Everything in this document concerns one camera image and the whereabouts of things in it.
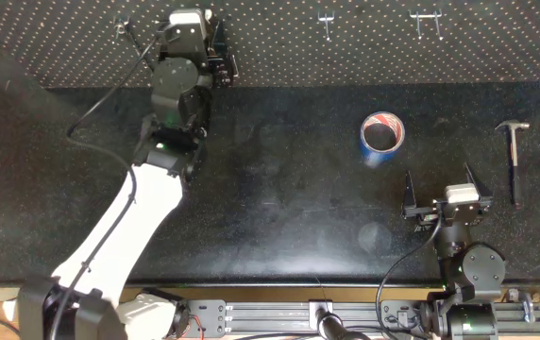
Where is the mounting rail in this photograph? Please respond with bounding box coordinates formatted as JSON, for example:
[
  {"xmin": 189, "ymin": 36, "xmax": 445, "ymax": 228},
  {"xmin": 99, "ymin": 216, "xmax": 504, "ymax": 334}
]
[{"xmin": 175, "ymin": 287, "xmax": 540, "ymax": 340}]

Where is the piece of white tape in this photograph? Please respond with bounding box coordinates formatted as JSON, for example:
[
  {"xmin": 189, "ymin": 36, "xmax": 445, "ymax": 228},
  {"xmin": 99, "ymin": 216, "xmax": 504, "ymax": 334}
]
[{"xmin": 1, "ymin": 300, "xmax": 19, "ymax": 323}]

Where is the hammer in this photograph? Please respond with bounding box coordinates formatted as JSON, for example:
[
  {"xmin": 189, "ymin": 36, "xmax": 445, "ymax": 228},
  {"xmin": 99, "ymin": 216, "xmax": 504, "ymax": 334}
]
[{"xmin": 495, "ymin": 119, "xmax": 532, "ymax": 209}]

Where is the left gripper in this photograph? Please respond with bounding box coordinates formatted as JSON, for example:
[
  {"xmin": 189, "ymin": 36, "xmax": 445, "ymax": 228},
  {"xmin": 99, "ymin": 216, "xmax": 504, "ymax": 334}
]
[{"xmin": 158, "ymin": 17, "xmax": 240, "ymax": 89}]

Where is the black pegboard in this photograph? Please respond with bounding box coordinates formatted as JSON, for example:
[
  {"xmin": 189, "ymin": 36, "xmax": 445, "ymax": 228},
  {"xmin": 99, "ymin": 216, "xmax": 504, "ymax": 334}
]
[{"xmin": 0, "ymin": 0, "xmax": 540, "ymax": 90}]

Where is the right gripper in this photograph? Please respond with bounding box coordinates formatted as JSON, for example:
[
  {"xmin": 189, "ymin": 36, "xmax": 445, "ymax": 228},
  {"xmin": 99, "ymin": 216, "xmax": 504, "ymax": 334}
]
[{"xmin": 401, "ymin": 161, "xmax": 495, "ymax": 232}]

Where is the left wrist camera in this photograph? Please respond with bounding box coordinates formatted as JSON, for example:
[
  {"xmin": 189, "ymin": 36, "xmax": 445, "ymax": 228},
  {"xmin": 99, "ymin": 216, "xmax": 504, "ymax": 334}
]
[{"xmin": 167, "ymin": 8, "xmax": 214, "ymax": 30}]

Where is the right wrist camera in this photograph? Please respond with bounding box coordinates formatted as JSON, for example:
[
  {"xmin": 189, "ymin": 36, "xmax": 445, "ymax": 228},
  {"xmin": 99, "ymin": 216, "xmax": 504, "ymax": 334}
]
[{"xmin": 444, "ymin": 182, "xmax": 482, "ymax": 205}]

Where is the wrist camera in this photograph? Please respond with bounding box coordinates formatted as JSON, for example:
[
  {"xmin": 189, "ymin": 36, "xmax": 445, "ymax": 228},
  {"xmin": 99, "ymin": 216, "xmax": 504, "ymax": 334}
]
[
  {"xmin": 444, "ymin": 182, "xmax": 482, "ymax": 205},
  {"xmin": 167, "ymin": 8, "xmax": 214, "ymax": 30}
]

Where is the roll of blue tape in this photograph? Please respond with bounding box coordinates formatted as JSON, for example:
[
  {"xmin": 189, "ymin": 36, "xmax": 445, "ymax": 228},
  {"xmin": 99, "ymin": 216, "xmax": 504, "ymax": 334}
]
[{"xmin": 358, "ymin": 110, "xmax": 407, "ymax": 167}]

